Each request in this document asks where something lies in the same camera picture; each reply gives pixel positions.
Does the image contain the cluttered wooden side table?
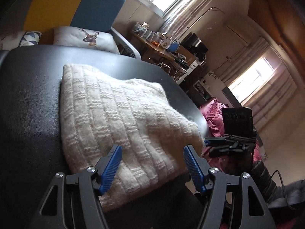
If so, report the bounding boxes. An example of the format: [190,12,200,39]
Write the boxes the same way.
[131,22,202,84]

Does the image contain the beige window curtain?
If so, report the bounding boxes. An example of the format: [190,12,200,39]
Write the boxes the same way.
[160,0,211,38]

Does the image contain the cream knitted sweater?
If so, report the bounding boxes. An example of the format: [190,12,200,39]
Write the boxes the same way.
[60,64,204,211]

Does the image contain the geometric pattern cushion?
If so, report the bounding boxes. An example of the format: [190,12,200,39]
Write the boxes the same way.
[0,30,43,51]

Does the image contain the deer print cushion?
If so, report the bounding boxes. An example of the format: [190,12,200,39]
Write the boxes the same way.
[53,26,119,54]

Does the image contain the black monitor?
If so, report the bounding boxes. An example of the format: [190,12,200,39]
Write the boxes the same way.
[181,32,208,55]

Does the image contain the yellow blue grey sofa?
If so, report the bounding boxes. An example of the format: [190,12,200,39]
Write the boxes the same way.
[1,0,141,59]

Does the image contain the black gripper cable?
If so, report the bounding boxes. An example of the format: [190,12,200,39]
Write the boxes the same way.
[270,169,305,211]

